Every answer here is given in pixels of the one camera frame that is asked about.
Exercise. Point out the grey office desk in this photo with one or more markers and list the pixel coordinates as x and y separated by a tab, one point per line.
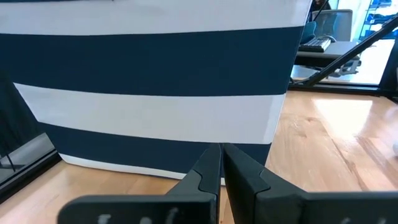
337	49

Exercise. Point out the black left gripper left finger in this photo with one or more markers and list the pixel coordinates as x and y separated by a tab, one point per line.
199	199

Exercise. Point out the navy white striped fabric basket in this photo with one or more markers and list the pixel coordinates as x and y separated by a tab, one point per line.
155	62

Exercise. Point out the blue storage shelving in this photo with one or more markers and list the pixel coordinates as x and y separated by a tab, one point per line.
377	15

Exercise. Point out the black table frame rail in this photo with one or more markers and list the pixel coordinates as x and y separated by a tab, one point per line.
28	175
335	88

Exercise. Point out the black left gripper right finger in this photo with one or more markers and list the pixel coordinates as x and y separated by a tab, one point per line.
248	199

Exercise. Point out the teal office chair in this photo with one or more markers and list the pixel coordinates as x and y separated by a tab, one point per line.
308	32

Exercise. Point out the black frame post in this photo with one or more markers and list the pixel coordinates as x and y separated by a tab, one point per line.
391	71

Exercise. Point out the black diagonal frame strut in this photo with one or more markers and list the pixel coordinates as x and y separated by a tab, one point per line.
351	53

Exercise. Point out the black computer keyboard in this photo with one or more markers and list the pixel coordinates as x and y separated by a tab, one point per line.
314	44

